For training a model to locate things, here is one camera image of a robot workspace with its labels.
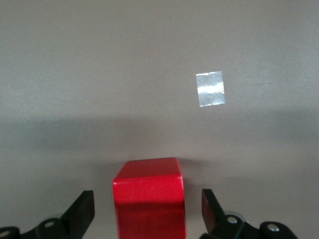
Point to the red wooden block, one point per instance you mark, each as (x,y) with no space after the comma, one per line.
(149,199)

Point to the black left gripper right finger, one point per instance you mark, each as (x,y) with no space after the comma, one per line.
(214,219)

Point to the small square tape piece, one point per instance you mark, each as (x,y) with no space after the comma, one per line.
(211,89)

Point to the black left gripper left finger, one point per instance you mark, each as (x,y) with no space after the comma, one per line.
(77,219)

